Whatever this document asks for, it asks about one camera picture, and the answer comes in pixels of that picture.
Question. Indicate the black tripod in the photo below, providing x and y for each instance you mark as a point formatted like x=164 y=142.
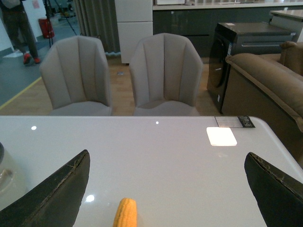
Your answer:
x=62 y=21

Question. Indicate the black label sticker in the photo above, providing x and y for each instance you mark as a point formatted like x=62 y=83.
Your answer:
x=234 y=122

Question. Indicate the white refrigerator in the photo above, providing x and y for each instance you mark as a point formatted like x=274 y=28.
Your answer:
x=134 y=22

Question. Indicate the dark grey kitchen counter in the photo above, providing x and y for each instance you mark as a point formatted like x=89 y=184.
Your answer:
x=197 y=22

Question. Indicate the black washing machine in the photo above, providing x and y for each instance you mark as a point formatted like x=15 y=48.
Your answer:
x=235 y=38

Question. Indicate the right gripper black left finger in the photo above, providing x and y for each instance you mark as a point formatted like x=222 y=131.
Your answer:
x=55 y=202

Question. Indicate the walking person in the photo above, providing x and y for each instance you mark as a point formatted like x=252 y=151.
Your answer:
x=16 y=22

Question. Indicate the brown sofa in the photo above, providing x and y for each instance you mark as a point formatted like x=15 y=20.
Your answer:
x=270 y=87

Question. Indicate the red bin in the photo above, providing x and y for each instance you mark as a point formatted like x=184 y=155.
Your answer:
x=46 y=28

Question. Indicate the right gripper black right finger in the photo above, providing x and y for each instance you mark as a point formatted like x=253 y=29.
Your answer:
x=279 y=196

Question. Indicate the right beige dining chair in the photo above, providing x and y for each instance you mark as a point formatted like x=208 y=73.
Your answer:
x=165 y=73

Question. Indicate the left beige dining chair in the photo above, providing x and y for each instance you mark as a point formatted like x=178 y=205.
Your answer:
x=76 y=75

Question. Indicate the beige dining chair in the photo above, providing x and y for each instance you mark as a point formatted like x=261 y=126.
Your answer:
x=76 y=75
x=165 y=73

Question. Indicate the yellow corn cob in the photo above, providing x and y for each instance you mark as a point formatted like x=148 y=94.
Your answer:
x=126 y=214

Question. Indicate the grey curtain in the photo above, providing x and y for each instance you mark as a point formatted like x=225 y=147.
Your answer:
x=97 y=18

